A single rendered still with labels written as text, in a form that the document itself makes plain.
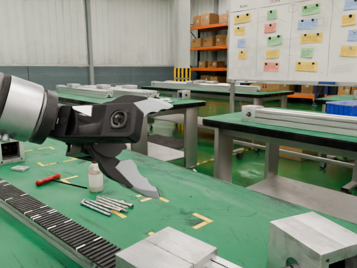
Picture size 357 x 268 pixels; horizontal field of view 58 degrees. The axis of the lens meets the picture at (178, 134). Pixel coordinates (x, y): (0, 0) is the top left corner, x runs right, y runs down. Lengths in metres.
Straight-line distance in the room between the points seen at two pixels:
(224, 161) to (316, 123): 0.71
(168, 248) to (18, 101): 0.26
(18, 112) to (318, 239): 0.42
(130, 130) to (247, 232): 0.40
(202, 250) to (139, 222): 0.30
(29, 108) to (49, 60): 11.56
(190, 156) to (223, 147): 1.15
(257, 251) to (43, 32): 11.58
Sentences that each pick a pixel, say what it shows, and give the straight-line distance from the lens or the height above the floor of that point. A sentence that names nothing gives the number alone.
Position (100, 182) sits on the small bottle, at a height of 0.81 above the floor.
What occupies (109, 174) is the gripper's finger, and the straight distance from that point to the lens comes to 0.45.
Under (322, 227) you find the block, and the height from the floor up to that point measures 0.87.
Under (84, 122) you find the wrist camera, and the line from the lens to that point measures 0.42.
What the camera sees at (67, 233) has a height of 0.81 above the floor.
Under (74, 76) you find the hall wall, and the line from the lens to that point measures 12.29.
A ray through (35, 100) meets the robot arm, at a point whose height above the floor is 1.07.
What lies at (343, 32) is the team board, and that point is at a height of 1.40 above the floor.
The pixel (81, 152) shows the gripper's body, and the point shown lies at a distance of 0.46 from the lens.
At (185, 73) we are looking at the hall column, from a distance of 8.34.
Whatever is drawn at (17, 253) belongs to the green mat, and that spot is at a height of 0.78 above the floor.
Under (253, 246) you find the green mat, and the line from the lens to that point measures 0.66.
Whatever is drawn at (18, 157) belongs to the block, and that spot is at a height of 0.80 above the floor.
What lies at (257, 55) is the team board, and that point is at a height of 1.23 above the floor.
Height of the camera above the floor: 1.11
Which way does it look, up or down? 12 degrees down
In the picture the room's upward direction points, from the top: straight up
